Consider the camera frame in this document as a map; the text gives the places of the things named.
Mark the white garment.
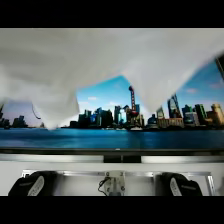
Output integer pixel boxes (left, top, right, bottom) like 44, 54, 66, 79
0, 28, 224, 131

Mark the silver frame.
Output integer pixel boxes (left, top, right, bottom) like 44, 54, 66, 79
20, 169, 216, 197

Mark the black cable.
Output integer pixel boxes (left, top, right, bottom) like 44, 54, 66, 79
97, 177, 111, 197

